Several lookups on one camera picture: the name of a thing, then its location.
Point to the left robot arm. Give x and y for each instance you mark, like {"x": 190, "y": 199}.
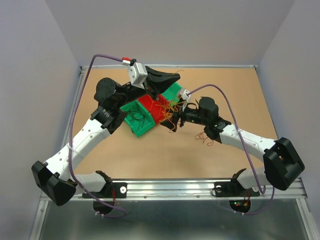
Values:
{"x": 55, "y": 177}

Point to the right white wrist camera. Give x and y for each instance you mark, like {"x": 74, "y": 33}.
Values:
{"x": 185, "y": 96}

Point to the near green plastic bin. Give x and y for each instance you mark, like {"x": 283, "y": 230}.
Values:
{"x": 138, "y": 118}

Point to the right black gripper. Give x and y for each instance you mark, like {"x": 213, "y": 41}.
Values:
{"x": 175, "y": 117}

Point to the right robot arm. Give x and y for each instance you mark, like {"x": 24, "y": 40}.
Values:
{"x": 282, "y": 164}

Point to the green plastic bin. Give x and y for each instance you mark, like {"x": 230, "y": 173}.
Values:
{"x": 171, "y": 94}
{"x": 138, "y": 118}

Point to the far green plastic bin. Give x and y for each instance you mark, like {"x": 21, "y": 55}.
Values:
{"x": 171, "y": 94}

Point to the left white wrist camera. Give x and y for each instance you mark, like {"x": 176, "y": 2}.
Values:
{"x": 137, "y": 72}

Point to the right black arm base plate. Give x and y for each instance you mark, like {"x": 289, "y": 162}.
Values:
{"x": 228, "y": 189}

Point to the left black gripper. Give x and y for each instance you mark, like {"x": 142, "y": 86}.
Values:
{"x": 158, "y": 81}

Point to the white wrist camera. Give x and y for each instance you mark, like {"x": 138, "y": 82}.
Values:
{"x": 185, "y": 96}
{"x": 137, "y": 72}

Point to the aluminium front rail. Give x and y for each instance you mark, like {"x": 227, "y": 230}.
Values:
{"x": 180, "y": 189}

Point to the red plastic bin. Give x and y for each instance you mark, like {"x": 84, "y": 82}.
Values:
{"x": 156, "y": 108}

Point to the aluminium table edge frame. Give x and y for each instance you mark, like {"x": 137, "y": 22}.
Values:
{"x": 83, "y": 70}

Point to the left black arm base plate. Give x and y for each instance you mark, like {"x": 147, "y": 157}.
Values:
{"x": 112, "y": 189}

